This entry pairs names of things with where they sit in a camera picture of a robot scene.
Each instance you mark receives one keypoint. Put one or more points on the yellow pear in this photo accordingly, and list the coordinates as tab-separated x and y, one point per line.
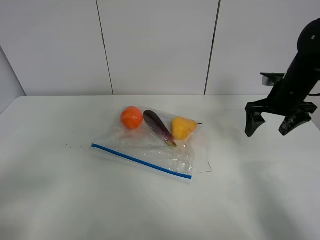
182	127

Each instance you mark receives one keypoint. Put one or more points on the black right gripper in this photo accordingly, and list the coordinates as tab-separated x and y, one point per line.
287	98

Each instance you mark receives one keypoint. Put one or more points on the clear zip bag blue seal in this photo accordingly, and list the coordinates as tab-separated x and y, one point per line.
143	146

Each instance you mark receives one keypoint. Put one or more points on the orange fruit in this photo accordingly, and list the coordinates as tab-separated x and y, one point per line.
131	117

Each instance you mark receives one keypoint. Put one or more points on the purple eggplant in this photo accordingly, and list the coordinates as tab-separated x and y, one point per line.
158	127

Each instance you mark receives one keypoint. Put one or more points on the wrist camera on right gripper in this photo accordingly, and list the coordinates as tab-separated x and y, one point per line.
271	78

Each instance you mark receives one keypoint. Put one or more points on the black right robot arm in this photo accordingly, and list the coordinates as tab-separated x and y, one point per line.
307	60

